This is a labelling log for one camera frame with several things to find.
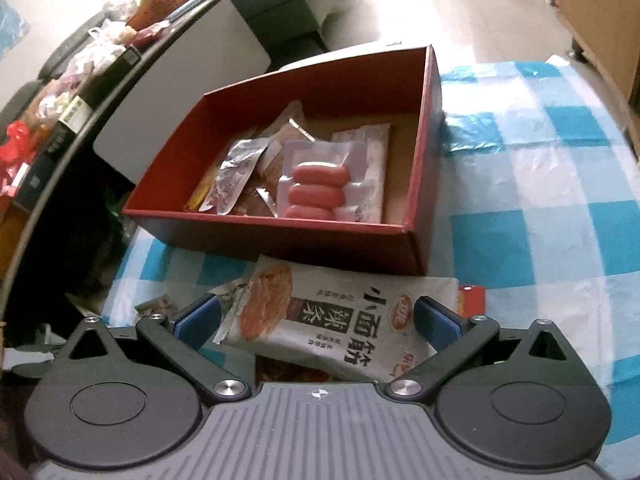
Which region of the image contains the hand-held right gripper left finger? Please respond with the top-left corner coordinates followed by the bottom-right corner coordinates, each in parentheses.
top-left (65, 295), bottom-right (249, 403)

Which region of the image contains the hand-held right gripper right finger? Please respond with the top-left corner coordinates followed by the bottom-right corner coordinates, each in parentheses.
top-left (385, 296), bottom-right (576, 402)

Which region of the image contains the large white snack bag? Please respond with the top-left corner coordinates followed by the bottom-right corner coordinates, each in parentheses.
top-left (215, 255), bottom-right (461, 383)

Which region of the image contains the yellow snack packet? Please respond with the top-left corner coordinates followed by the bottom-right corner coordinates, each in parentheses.
top-left (184, 167), bottom-right (221, 212)

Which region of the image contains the small brown snack packet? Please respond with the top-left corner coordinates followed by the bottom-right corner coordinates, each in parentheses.
top-left (235, 184), bottom-right (279, 219)

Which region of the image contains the silver foil snack packet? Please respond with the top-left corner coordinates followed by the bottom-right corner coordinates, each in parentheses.
top-left (200, 138), bottom-right (270, 215)

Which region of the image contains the red cardboard box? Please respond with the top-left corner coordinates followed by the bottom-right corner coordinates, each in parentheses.
top-left (122, 45), bottom-right (443, 277)

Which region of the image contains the white red-label snack packet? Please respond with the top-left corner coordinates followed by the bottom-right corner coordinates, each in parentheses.
top-left (330, 122), bottom-right (392, 223)

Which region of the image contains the sausage vacuum packet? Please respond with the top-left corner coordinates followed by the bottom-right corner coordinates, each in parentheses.
top-left (277, 139), bottom-right (368, 222)

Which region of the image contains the brown meat snack packet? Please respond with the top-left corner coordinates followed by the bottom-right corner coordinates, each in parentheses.
top-left (257, 100), bottom-right (317, 176)

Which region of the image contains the red orange snack bag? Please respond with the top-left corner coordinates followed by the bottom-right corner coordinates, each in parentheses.
top-left (255, 285), bottom-right (487, 383)

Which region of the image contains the grey foil snack packet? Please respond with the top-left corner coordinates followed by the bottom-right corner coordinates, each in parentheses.
top-left (207, 280), bottom-right (258, 346)

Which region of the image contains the small printed snack packet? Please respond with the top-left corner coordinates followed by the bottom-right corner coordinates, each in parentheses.
top-left (135, 295), bottom-right (176, 318)

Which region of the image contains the blue checkered tablecloth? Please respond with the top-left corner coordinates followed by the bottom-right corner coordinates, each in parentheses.
top-left (105, 57), bottom-right (640, 461)

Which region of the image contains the black box with white label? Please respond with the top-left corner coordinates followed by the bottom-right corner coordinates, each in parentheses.
top-left (27, 99), bottom-right (95, 173)

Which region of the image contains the red plastic wrapping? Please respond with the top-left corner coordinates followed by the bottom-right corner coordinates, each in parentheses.
top-left (0, 120), bottom-right (37, 196)

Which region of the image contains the long black box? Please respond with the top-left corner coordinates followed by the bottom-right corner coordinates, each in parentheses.
top-left (82, 46), bottom-right (143, 106)

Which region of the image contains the large white plastic bag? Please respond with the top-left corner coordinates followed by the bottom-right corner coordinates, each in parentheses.
top-left (65, 40), bottom-right (126, 78)

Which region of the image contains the dark wooden stool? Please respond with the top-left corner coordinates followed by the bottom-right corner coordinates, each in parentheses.
top-left (277, 42), bottom-right (401, 71)

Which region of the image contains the red food packet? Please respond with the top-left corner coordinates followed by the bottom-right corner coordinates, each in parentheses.
top-left (132, 20), bottom-right (171, 48)

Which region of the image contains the clear plastic bag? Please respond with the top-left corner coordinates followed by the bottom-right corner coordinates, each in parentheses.
top-left (90, 20), bottom-right (138, 48)

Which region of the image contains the dark grey couch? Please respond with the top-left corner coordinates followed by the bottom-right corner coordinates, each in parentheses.
top-left (40, 10), bottom-right (108, 78)

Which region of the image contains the crumpled white plastic bag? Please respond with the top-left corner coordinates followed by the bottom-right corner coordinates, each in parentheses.
top-left (102, 0), bottom-right (141, 23)

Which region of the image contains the wooden cabinet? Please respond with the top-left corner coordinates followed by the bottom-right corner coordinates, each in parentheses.
top-left (555, 0), bottom-right (640, 106)

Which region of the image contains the blue wall poster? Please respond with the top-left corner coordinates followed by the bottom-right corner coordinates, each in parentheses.
top-left (0, 0), bottom-right (31, 58)

